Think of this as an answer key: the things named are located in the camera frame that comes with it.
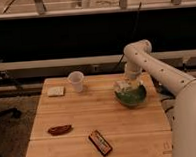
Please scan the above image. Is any white sponge block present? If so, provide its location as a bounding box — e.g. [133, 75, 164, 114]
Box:
[47, 86, 64, 97]

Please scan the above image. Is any metal shelf rail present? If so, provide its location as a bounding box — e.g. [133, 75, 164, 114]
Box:
[0, 50, 196, 78]

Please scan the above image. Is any red candy bar package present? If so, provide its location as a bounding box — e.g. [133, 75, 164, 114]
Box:
[88, 130, 113, 157]

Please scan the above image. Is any black cable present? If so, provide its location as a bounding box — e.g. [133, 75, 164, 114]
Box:
[110, 1, 147, 73]

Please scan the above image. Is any green ceramic bowl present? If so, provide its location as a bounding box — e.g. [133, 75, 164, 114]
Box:
[114, 80, 147, 108]

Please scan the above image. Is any white plastic cup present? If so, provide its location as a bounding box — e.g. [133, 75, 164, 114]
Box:
[67, 71, 84, 92]

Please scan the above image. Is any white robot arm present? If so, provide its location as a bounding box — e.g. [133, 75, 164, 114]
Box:
[124, 39, 196, 157]

